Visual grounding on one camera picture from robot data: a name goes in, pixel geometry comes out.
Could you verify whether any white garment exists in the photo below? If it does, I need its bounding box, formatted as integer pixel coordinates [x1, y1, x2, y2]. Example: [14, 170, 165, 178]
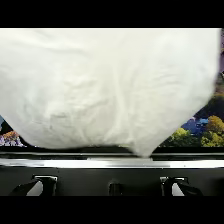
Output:
[0, 27, 223, 159]

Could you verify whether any silver frame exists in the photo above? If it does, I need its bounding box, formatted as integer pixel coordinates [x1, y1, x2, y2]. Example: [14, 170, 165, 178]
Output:
[0, 151, 224, 197]

